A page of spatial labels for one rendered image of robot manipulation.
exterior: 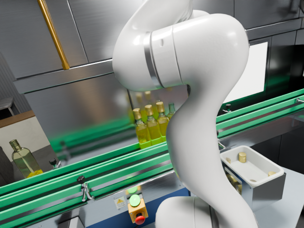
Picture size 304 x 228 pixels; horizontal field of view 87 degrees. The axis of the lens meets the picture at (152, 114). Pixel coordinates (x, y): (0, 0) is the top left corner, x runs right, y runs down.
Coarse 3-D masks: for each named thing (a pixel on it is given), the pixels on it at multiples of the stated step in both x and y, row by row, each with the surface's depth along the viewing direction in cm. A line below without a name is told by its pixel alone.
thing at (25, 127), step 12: (0, 120) 350; (12, 120) 331; (24, 120) 326; (36, 120) 339; (0, 132) 307; (12, 132) 318; (24, 132) 330; (36, 132) 343; (0, 144) 310; (24, 144) 334; (36, 144) 347; (48, 144) 362
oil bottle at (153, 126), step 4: (148, 120) 77; (152, 120) 77; (156, 120) 77; (148, 124) 76; (152, 124) 76; (156, 124) 77; (148, 128) 77; (152, 128) 77; (156, 128) 78; (148, 132) 79; (152, 132) 78; (156, 132) 78; (152, 136) 78; (156, 136) 79; (160, 136) 80; (152, 140) 79; (156, 140) 80; (160, 140) 81; (152, 144) 80
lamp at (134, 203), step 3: (132, 195) 68; (135, 195) 68; (132, 198) 67; (135, 198) 67; (138, 198) 67; (132, 201) 66; (135, 201) 66; (138, 201) 66; (132, 204) 66; (135, 204) 66; (138, 204) 66
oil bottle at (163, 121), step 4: (164, 116) 78; (160, 120) 77; (164, 120) 77; (168, 120) 78; (160, 124) 77; (164, 124) 78; (160, 128) 78; (164, 128) 79; (160, 132) 80; (164, 132) 79; (164, 136) 80; (164, 140) 81
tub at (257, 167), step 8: (224, 152) 83; (232, 152) 84; (248, 152) 83; (256, 152) 79; (224, 160) 78; (232, 160) 85; (248, 160) 84; (256, 160) 79; (264, 160) 74; (232, 168) 73; (240, 168) 81; (248, 168) 80; (256, 168) 79; (264, 168) 75; (272, 168) 71; (280, 168) 68; (240, 176) 69; (248, 176) 75; (256, 176) 74; (264, 176) 74; (272, 176) 65; (256, 184) 63
